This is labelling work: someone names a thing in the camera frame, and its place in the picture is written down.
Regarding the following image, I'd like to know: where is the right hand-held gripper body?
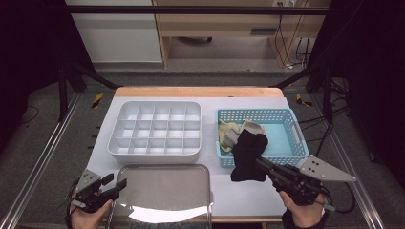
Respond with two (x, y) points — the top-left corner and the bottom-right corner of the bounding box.
(270, 155), (357, 206)

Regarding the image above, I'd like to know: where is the thin black floor cable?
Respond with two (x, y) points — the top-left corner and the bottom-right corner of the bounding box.
(18, 104), (41, 126)

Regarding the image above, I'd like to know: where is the aluminium rail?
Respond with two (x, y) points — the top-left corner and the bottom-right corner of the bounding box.
(309, 94), (388, 229)
(0, 92), (82, 229)

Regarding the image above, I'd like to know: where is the pale yellow sock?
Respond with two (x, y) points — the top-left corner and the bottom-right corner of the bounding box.
(218, 119), (241, 153)
(240, 118), (267, 136)

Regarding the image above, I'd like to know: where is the person's left hand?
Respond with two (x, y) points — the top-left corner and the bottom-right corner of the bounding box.
(70, 199), (115, 229)

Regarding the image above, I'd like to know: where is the white power strip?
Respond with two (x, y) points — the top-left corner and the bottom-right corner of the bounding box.
(272, 0), (298, 8)

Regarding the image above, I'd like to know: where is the person's right hand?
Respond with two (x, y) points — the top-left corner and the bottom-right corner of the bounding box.
(279, 192), (326, 228)

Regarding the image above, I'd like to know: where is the translucent grey box lid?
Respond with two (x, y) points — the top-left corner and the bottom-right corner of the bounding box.
(106, 163), (215, 229)

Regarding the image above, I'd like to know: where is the white cabinet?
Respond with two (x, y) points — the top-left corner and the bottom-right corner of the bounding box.
(65, 0), (164, 64)

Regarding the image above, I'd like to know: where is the yellow hanging cable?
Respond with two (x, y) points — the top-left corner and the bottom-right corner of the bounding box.
(274, 0), (310, 68)

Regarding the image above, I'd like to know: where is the black sock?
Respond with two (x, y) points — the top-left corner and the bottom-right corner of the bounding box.
(229, 128), (269, 183)

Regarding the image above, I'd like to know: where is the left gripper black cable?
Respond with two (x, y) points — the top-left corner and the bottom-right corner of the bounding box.
(65, 179), (80, 229)

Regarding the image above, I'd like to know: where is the black hanging cable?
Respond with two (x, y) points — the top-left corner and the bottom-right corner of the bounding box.
(275, 13), (311, 70)

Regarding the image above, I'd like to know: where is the yellow black tape strip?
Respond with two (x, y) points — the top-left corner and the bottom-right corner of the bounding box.
(295, 93), (314, 108)
(91, 92), (105, 110)

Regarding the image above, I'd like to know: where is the white table sheet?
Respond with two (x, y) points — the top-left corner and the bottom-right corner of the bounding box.
(67, 95), (329, 220)

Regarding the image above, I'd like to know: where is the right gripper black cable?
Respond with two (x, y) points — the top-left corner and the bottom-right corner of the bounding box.
(319, 185), (338, 213)

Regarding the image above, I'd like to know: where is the white compartment storage box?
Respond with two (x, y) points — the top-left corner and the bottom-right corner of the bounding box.
(107, 100), (203, 165)

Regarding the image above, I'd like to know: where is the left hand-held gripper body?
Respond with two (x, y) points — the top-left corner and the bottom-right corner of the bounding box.
(70, 169), (113, 214)

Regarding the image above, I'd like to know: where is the light wooden desk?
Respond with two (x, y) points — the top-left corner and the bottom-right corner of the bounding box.
(152, 0), (332, 70)

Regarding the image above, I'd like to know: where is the black metal stand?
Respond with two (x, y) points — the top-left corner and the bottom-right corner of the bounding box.
(270, 60), (334, 123)
(57, 60), (120, 122)

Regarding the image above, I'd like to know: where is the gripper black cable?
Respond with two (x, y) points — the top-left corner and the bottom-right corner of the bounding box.
(319, 185), (338, 213)
(65, 179), (80, 229)

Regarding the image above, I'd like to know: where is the black horizontal frame bar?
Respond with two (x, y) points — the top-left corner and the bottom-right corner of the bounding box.
(63, 5), (332, 16)

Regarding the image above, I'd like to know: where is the black curtain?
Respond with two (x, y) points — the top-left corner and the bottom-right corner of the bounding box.
(307, 0), (405, 192)
(0, 0), (96, 154)

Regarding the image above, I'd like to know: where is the blue perforated plastic basket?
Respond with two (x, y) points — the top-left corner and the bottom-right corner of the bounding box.
(215, 108), (309, 169)

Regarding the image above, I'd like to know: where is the looped black floor cable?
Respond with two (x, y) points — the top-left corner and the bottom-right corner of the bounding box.
(330, 180), (356, 215)

